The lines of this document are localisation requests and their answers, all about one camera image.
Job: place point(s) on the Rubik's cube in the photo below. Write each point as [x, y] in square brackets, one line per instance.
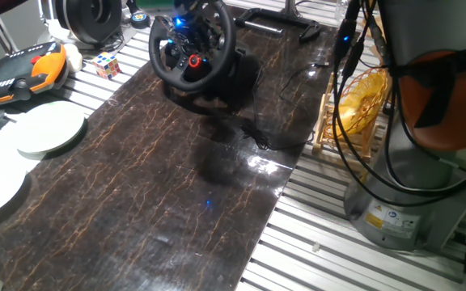
[106, 66]

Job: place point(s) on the orange black teach pendant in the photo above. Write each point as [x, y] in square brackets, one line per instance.
[14, 72]

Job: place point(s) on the yellow basket in wooden frame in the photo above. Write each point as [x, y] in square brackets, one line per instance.
[358, 105]

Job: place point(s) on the white egg shaped object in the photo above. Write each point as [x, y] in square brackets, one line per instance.
[74, 56]

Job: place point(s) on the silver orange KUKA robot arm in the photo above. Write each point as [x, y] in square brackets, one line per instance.
[399, 182]

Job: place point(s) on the dark brown marble mat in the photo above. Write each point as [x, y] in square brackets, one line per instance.
[136, 182]

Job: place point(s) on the black clamp stand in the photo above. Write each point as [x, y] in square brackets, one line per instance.
[281, 18]

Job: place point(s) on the black racing steering wheel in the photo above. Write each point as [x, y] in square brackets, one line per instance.
[192, 85]

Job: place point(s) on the white plate with green rim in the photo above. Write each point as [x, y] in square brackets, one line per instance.
[49, 127]

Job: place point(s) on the black filament spool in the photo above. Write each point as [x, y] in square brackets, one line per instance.
[79, 20]

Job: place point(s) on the black steering wheel base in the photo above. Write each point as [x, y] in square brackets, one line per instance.
[245, 77]

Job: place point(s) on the round black tape measure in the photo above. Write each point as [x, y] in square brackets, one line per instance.
[140, 18]

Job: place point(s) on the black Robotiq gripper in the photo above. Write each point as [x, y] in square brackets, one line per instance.
[194, 12]

